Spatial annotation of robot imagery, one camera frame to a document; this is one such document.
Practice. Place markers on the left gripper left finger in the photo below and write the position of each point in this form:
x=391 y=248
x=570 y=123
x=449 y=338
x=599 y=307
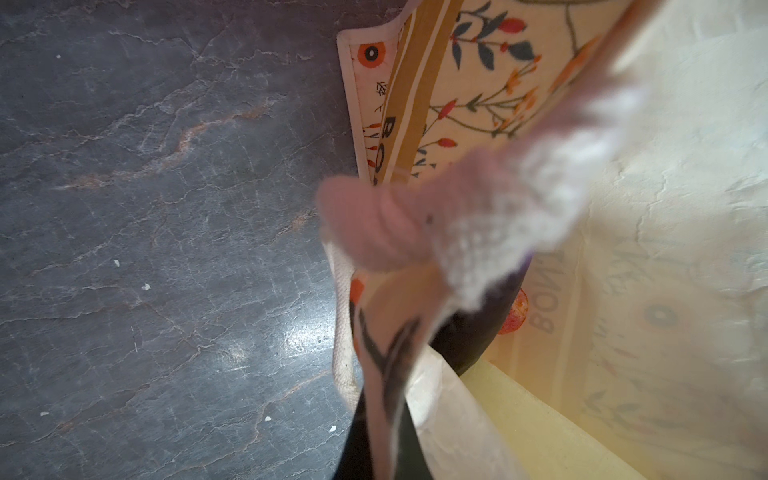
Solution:
x=356 y=460

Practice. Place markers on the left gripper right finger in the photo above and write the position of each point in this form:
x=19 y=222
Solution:
x=411 y=463

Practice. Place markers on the purple eggplant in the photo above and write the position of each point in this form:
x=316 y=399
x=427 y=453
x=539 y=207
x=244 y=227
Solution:
x=465 y=336

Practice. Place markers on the red apple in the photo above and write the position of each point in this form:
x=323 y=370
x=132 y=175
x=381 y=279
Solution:
x=517 y=314

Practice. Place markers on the cream floral tote bag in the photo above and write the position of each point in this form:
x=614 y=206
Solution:
x=621 y=144

